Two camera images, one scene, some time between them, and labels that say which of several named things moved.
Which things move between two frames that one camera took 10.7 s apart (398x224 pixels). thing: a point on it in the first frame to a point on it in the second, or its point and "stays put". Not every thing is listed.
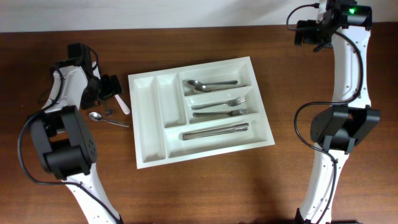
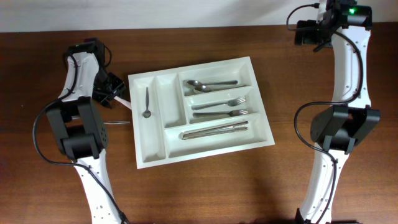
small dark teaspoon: (108, 111) to (147, 114)
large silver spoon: (196, 83) stays put
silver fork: (232, 113) stays put
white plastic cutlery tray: (197, 111) stays put
